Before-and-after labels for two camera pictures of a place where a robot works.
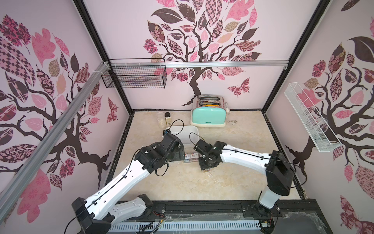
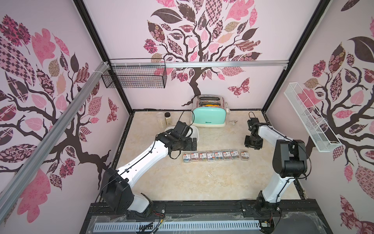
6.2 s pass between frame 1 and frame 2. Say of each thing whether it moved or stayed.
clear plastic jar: stayed
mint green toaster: stayed
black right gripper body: moved
